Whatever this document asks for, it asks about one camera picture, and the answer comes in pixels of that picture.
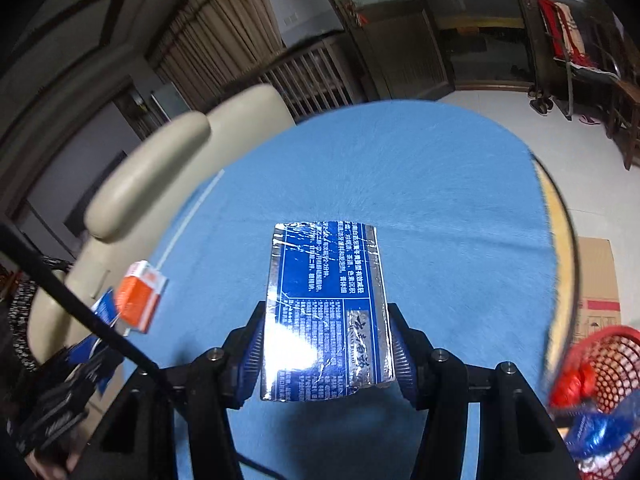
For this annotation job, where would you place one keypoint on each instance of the beige leather sofa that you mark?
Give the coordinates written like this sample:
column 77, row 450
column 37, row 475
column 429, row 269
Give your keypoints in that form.
column 150, row 170

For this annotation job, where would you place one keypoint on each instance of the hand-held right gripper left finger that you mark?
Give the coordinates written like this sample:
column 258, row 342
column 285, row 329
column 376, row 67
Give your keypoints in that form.
column 250, row 360

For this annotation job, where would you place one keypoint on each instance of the flat cardboard box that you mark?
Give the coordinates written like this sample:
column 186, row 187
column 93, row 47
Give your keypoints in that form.
column 595, row 270

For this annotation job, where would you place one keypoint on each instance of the blue foil packet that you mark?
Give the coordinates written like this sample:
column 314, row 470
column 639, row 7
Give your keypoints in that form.
column 320, row 310

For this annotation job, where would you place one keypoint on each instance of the person's patterned clothing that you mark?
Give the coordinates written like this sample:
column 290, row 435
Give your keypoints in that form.
column 20, row 320

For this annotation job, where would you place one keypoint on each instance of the brown shoe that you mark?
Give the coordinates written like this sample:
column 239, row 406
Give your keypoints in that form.
column 536, row 94
column 542, row 106

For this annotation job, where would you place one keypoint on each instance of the red crumpled wrapper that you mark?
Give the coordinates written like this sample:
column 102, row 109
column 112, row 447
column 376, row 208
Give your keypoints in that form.
column 570, row 385

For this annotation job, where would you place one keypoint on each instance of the pink slipper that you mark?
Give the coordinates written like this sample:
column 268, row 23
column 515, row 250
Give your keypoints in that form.
column 589, row 120

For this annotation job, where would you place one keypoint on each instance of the beige striped curtain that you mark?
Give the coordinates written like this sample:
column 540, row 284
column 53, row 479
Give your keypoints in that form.
column 225, row 45

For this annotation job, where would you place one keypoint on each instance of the red plastic mesh basket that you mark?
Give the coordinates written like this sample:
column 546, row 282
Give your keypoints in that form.
column 620, row 360

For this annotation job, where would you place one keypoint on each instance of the wooden door with glass pane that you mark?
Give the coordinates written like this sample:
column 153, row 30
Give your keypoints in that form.
column 400, row 60

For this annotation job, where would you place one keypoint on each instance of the metal frame chair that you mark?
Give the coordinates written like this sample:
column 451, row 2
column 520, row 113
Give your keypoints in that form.
column 595, row 72

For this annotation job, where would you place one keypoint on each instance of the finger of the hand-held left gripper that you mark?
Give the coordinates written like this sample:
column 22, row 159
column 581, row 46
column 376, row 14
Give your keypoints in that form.
column 112, row 365
column 105, row 310

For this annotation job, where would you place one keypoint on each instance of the wooden slatted cover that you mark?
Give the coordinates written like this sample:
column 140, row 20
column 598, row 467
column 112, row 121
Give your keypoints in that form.
column 310, row 80

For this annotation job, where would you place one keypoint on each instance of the red striped cloth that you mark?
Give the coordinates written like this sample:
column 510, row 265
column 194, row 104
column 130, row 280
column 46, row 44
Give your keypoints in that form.
column 555, row 25

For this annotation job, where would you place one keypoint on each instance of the person's left hand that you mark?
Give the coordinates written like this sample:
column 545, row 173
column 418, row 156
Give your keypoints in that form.
column 50, row 466

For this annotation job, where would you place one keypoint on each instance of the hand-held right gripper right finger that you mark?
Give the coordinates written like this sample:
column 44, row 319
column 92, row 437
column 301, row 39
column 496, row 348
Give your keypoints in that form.
column 402, row 360

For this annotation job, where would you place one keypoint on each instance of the small orange box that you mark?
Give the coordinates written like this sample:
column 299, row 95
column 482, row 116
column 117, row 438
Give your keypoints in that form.
column 137, row 300

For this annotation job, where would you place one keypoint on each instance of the blue wrapper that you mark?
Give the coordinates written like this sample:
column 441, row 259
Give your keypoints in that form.
column 595, row 430

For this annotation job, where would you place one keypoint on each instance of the round table, blue cloth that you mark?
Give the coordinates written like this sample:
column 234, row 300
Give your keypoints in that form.
column 400, row 170

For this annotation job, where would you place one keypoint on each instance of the wooden stool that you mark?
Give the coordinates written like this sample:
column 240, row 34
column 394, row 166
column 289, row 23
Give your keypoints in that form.
column 620, row 105

